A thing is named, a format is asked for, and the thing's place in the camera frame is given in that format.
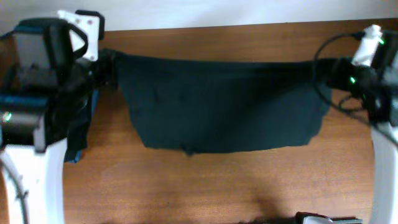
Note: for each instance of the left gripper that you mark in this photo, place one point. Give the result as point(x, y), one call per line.
point(101, 69)

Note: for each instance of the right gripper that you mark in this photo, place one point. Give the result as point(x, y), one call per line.
point(337, 73)

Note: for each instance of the black nike t-shirt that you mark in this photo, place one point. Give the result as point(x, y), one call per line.
point(219, 107)

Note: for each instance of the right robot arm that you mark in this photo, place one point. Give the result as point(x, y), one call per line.
point(382, 120)

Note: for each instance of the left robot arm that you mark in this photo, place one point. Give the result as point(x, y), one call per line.
point(47, 100)

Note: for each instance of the aluminium frame rail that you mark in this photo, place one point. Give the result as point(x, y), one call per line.
point(314, 218)

